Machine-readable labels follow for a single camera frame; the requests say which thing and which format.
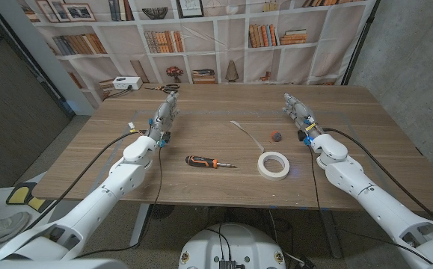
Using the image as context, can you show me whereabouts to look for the yellow black floor pad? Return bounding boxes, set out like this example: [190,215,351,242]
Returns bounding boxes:
[5,182,48,212]

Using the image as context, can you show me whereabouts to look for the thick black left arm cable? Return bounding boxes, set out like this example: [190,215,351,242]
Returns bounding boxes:
[21,129,150,232]

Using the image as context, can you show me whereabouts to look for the black backdrop stand pole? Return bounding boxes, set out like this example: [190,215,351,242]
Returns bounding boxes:
[341,0,381,86]

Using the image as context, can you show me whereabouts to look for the white power strip box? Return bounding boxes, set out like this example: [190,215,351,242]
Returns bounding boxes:
[112,76,144,91]

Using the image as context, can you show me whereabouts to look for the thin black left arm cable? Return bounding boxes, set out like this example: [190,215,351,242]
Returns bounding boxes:
[74,146,165,259]

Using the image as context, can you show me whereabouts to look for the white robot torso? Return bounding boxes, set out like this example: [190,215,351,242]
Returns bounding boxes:
[178,223,287,269]

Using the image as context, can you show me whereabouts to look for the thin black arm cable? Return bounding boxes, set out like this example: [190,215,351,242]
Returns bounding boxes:
[74,146,165,259]
[307,144,433,265]

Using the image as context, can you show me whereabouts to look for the black ribbed round object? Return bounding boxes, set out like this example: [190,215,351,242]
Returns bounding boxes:
[148,204,176,220]

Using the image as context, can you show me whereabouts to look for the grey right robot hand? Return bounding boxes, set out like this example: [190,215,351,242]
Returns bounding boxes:
[282,93,325,146]

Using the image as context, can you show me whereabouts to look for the large grey shoe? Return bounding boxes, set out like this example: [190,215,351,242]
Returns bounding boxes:
[0,211,31,247]

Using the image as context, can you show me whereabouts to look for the black power strip cord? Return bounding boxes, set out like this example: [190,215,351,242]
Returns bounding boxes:
[105,85,134,100]

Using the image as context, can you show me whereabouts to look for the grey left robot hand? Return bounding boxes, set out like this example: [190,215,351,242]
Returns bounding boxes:
[147,91,182,149]

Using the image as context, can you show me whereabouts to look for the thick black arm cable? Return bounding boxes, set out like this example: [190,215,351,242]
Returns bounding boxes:
[21,129,150,232]
[322,127,433,225]

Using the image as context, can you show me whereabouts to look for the white masking tape roll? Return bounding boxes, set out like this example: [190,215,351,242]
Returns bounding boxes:
[230,120,291,182]

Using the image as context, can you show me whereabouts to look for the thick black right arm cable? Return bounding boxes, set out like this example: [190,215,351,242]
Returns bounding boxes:
[322,127,433,225]

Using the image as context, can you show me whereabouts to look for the grey table leg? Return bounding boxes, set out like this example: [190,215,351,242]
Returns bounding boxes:
[320,208,344,259]

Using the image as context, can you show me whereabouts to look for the white table leg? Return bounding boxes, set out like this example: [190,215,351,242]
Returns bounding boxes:
[129,203,153,250]

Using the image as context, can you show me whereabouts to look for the black orange scissors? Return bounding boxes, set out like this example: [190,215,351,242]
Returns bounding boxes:
[144,84,181,95]

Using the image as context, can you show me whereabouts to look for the black orange handled screwdriver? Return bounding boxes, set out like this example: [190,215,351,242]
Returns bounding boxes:
[185,155,237,170]

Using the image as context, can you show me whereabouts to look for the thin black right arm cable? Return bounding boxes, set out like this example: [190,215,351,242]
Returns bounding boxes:
[307,144,433,265]

